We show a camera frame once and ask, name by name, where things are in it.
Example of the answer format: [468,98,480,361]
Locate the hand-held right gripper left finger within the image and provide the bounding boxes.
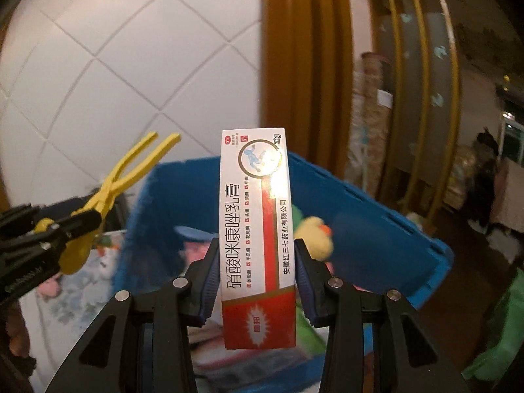
[53,239,222,393]

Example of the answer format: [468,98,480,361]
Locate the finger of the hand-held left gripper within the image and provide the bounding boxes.
[0,241,68,306]
[0,204,103,254]

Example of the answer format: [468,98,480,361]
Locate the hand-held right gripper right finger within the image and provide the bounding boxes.
[294,239,476,393]

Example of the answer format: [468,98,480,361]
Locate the yellow duck plush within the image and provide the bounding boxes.
[295,216,334,260]

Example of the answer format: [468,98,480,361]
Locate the yellow plastic tongs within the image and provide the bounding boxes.
[59,132,182,275]

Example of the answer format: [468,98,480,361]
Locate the red white ointment box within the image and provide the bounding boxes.
[220,127,296,349]

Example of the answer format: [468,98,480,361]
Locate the blue plastic crate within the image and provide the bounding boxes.
[112,152,455,393]

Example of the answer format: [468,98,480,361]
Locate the person's left hand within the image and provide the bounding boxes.
[8,303,32,361]

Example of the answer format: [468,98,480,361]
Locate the patterned paper roll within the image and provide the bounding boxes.
[348,52,396,209]

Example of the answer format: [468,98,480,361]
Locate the green plastic bag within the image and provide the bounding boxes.
[462,268,524,381]

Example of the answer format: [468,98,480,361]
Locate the pink cloth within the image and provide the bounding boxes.
[489,159,524,234]

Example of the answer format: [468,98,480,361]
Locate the wooden slatted glass partition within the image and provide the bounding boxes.
[362,0,461,214]

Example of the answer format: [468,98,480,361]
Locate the wooden door frame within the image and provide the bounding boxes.
[262,0,355,181]

